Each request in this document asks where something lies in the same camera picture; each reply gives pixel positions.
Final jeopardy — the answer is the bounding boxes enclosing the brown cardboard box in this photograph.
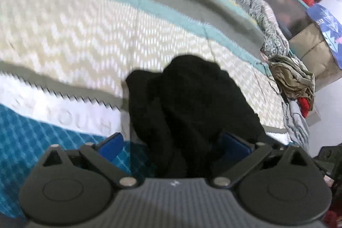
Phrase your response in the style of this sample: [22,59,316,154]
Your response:
[289,23,341,91]

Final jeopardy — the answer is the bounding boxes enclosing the chevron teal grey bedspread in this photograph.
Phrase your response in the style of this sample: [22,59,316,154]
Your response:
[1,0,291,218]

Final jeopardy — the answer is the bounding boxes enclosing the black pants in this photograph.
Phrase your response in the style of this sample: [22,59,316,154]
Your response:
[126,54,266,178]

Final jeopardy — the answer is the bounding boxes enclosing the blue printed bag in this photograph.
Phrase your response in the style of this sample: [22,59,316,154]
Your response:
[307,3,341,68]

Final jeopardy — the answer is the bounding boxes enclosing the dark storage bin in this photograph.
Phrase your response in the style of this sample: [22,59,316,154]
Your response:
[266,0,311,40]

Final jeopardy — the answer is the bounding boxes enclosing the olive crumpled clothes pile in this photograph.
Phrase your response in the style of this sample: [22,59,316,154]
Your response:
[268,54,315,104]

